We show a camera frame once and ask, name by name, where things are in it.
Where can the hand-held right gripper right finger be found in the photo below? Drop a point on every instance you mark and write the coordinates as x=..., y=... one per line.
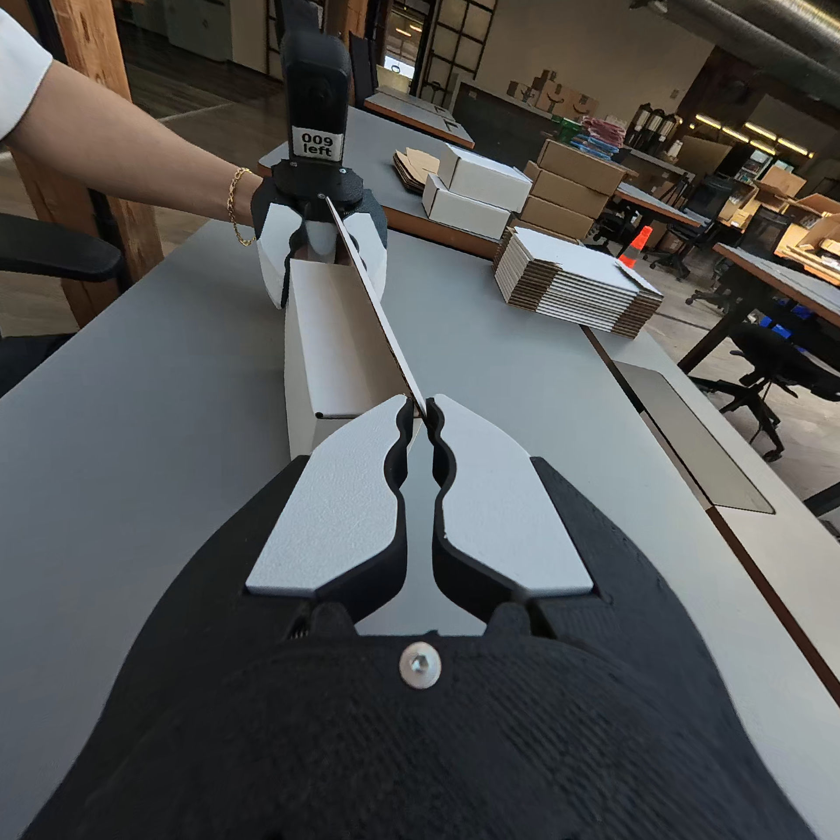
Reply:
x=512, y=518

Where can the pink and blue stack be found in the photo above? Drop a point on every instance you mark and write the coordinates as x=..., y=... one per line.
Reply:
x=600, y=134

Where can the stack of flat brown cardboard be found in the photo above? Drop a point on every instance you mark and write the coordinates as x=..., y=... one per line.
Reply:
x=413, y=170

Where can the stack of flat cardboard sheets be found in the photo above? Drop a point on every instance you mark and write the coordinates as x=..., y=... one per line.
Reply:
x=577, y=275

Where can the grey desk with wooden edge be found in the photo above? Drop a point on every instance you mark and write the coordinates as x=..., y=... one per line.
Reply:
x=407, y=111
x=374, y=144

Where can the large grey ceiling duct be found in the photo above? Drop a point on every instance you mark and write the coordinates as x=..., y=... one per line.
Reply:
x=754, y=26

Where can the pile of brown cartons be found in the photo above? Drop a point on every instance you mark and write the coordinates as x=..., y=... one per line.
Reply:
x=558, y=98

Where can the blue storage bin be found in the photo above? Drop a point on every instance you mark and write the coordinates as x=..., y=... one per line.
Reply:
x=774, y=325

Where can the orange traffic cone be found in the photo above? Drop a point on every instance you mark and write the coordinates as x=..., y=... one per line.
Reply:
x=640, y=249

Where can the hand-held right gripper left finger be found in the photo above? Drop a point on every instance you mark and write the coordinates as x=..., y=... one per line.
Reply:
x=328, y=518

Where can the white shirt sleeve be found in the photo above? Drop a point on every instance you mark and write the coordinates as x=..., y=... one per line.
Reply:
x=19, y=79

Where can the small white carton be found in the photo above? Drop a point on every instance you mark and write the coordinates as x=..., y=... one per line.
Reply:
x=466, y=213
x=485, y=170

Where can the wooden post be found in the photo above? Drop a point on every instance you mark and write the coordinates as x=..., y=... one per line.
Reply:
x=92, y=39

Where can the open brown cardboard carton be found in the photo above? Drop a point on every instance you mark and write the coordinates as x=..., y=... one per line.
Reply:
x=814, y=229

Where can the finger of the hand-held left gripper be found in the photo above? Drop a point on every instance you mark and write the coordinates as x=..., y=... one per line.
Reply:
x=275, y=243
x=371, y=253

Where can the white cardboard box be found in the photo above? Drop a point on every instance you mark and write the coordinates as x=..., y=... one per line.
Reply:
x=328, y=354

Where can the black office chair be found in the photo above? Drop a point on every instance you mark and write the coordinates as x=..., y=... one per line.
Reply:
x=764, y=229
x=774, y=361
x=709, y=203
x=52, y=249

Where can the person's left forearm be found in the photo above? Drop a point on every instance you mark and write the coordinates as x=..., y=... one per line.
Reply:
x=131, y=144

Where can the black framed desk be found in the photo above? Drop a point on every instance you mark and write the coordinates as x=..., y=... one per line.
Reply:
x=656, y=200
x=768, y=262

